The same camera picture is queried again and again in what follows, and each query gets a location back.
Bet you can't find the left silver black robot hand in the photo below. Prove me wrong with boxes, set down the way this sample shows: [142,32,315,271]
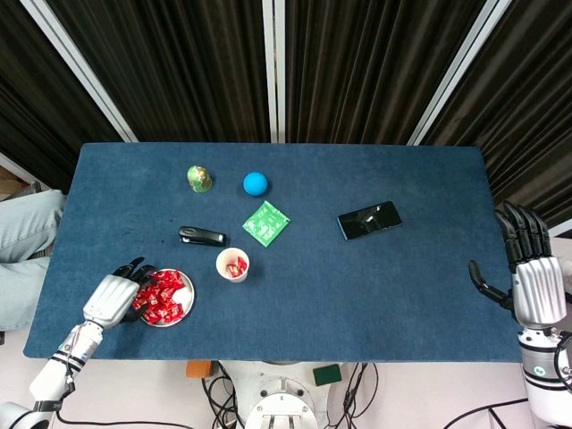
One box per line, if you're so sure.
[83,256,158,331]

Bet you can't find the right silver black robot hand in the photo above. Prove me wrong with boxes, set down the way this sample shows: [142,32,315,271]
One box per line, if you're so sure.
[467,199,568,331]

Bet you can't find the silver metal plate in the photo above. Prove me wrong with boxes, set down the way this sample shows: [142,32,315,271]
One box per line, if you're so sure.
[136,267,197,329]

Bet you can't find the white paper cup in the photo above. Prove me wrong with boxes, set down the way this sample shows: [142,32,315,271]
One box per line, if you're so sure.
[215,247,249,284]

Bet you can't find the light blue jeans leg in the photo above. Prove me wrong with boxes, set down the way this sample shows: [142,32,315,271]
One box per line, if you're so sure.
[0,189,67,263]
[0,257,53,332]

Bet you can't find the orange block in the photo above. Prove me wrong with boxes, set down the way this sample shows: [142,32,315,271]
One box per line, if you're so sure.
[185,359,214,380]

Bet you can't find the black stapler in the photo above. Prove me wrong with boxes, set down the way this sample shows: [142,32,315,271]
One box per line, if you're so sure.
[178,225,228,248]

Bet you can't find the green gold figurine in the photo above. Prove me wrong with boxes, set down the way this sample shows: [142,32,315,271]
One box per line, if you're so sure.
[186,164,213,194]

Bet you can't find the green sachet packet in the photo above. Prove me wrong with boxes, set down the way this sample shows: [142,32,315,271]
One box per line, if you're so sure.
[241,200,291,248]

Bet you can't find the black pleated curtain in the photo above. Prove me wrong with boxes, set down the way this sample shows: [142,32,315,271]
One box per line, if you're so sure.
[0,0,124,196]
[44,0,272,144]
[284,0,492,147]
[424,0,572,247]

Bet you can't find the black smartphone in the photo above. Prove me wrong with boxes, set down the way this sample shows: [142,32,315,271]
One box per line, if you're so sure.
[336,200,403,241]

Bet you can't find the blue ball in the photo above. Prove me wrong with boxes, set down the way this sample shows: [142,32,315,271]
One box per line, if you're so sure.
[242,171,269,198]

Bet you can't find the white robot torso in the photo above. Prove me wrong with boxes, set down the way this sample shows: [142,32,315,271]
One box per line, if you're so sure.
[218,359,343,429]

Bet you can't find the blue table mat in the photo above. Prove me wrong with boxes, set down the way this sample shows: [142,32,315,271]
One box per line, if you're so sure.
[22,142,531,364]

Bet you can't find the dark green block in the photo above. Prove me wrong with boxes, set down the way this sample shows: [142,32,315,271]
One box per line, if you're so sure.
[312,363,343,388]

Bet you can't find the white frame post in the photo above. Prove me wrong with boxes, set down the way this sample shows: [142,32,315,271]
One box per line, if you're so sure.
[547,218,572,238]
[20,0,139,143]
[407,0,514,147]
[0,151,41,185]
[261,0,287,144]

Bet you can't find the black cable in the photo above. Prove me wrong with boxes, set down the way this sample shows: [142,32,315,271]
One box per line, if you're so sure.
[328,361,381,429]
[200,361,247,429]
[446,395,533,429]

